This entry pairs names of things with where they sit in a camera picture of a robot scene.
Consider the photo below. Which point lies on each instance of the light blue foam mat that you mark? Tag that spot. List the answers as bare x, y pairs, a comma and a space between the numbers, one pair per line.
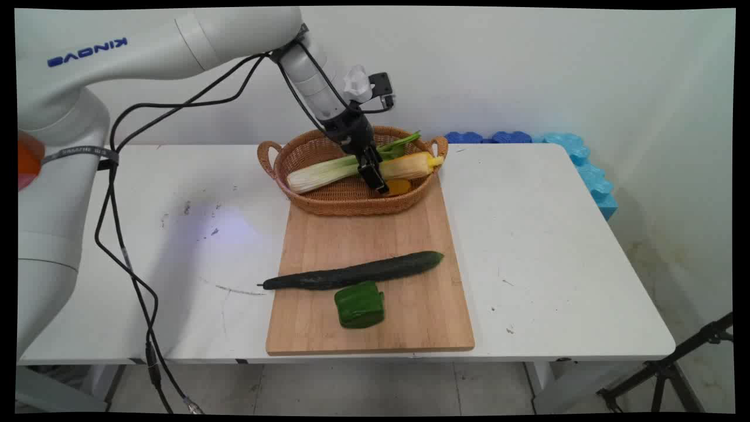
592, 176

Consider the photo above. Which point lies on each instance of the woven wicker basket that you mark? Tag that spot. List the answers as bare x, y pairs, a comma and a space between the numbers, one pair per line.
351, 202

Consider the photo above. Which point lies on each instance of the grey table leg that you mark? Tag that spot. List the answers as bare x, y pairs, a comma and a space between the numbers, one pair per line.
58, 390

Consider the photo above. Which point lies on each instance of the green bell pepper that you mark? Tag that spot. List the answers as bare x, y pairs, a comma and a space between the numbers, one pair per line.
359, 306

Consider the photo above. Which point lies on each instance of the white table leg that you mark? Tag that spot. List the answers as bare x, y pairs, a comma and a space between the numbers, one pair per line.
562, 387

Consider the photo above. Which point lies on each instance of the orange red object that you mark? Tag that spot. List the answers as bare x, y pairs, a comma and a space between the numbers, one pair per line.
28, 161

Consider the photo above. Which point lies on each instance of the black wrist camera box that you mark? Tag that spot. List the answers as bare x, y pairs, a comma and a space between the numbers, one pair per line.
382, 85

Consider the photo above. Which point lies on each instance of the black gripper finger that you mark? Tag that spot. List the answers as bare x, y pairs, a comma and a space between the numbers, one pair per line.
378, 167
371, 173

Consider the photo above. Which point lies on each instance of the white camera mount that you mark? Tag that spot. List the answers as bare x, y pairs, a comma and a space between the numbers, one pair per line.
357, 85

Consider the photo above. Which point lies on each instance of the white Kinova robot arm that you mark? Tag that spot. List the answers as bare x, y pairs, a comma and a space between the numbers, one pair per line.
64, 193

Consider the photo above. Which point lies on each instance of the dark blue foam piece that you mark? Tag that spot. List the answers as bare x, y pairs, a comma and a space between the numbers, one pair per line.
463, 138
511, 137

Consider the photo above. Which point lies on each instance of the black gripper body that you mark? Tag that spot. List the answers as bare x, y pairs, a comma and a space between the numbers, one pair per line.
350, 129

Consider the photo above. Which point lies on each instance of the black tripod stand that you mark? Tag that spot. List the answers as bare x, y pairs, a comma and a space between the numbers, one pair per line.
668, 369

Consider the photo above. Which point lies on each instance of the long dark green cucumber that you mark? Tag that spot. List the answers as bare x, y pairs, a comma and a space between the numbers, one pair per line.
357, 272

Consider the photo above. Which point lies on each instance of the yellow corn cob with husk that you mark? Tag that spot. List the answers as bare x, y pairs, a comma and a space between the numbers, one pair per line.
410, 166

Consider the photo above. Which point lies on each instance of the wooden cutting board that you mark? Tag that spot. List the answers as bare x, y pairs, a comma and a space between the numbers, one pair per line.
381, 328

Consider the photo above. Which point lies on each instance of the orange yellow round vegetable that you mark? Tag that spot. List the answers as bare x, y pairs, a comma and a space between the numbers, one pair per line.
400, 187

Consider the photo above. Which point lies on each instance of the green white celery stalk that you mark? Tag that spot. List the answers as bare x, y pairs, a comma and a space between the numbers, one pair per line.
319, 173

